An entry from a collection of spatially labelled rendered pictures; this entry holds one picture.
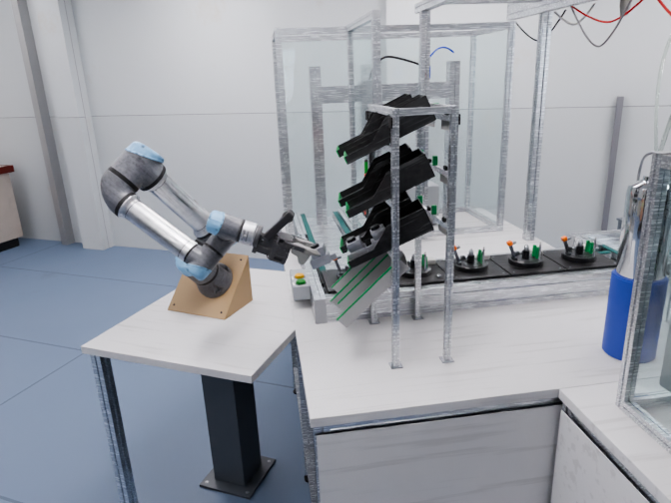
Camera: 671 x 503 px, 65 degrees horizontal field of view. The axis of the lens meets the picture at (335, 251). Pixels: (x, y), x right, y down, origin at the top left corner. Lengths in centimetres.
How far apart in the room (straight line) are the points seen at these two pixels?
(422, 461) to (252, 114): 408
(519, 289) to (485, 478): 78
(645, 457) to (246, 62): 452
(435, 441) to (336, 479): 31
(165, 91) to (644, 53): 419
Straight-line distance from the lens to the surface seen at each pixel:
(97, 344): 212
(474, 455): 173
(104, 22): 617
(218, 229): 166
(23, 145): 723
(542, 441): 180
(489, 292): 216
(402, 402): 157
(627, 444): 156
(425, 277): 215
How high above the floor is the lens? 174
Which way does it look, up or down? 18 degrees down
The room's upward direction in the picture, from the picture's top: 2 degrees counter-clockwise
